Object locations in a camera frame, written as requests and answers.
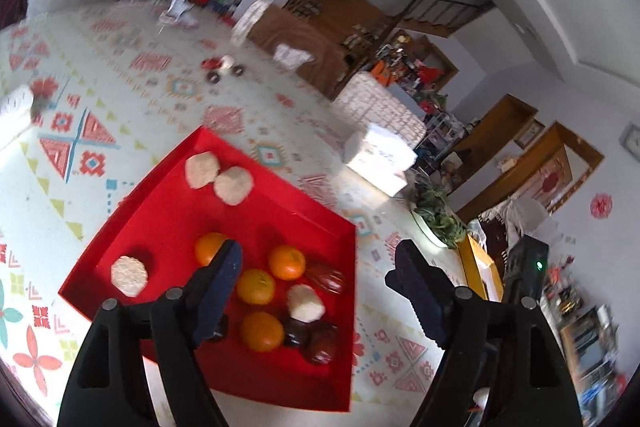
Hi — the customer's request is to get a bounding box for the white charger with cable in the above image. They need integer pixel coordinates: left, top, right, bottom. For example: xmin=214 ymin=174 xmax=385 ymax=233
xmin=159 ymin=0 xmax=199 ymax=28

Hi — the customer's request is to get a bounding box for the red tray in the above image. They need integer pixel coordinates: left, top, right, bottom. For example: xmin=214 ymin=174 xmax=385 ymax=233
xmin=57 ymin=125 xmax=357 ymax=413

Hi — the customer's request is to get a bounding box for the orange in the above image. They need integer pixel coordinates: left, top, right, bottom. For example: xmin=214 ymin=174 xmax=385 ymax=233
xmin=268 ymin=245 xmax=306 ymax=281
xmin=239 ymin=311 xmax=285 ymax=354
xmin=195 ymin=232 xmax=228 ymax=267
xmin=236 ymin=268 xmax=276 ymax=306

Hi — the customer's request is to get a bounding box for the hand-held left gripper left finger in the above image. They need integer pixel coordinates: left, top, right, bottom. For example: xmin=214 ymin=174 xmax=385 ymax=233
xmin=56 ymin=239 xmax=244 ymax=427

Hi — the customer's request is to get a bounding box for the white tissue box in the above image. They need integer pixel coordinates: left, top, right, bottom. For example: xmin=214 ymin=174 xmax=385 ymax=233
xmin=342 ymin=123 xmax=418 ymax=198

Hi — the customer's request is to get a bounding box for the green potted plant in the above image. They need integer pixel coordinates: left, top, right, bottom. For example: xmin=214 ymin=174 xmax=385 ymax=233
xmin=409 ymin=177 xmax=469 ymax=250

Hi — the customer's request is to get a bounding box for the white patterned chair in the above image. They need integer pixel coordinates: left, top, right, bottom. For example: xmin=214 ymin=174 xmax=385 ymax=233
xmin=334 ymin=72 xmax=427 ymax=148
xmin=232 ymin=1 xmax=271 ymax=46

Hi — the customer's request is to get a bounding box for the black stair railing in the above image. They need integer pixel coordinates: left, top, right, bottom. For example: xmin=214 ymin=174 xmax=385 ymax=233
xmin=399 ymin=0 xmax=497 ymax=39

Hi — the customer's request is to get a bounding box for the wooden door frame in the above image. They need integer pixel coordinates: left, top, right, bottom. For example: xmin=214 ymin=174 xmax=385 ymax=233
xmin=451 ymin=94 xmax=539 ymax=168
xmin=455 ymin=122 xmax=606 ymax=224

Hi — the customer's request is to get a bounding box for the dark red plum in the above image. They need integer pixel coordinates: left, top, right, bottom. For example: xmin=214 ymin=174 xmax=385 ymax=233
xmin=305 ymin=322 xmax=342 ymax=365
xmin=305 ymin=264 xmax=347 ymax=295

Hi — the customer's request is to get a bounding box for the red paper wall cutting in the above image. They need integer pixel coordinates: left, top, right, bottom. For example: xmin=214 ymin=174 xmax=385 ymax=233
xmin=590 ymin=193 xmax=615 ymax=219

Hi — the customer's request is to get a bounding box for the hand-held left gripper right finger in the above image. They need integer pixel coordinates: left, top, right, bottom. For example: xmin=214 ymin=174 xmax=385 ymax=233
xmin=384 ymin=239 xmax=583 ymax=427

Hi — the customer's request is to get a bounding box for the grey rectangular device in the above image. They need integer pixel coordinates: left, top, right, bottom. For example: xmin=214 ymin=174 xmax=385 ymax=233
xmin=0 ymin=86 xmax=35 ymax=144

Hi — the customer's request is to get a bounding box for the yellow cabinet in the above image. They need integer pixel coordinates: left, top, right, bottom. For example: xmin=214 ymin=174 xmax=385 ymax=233
xmin=457 ymin=233 xmax=504 ymax=303

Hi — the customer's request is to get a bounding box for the beige rice cake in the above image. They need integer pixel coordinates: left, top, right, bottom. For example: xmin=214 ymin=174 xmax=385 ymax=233
xmin=111 ymin=255 xmax=149 ymax=299
xmin=214 ymin=167 xmax=254 ymax=206
xmin=286 ymin=284 xmax=326 ymax=323
xmin=185 ymin=152 xmax=221 ymax=188

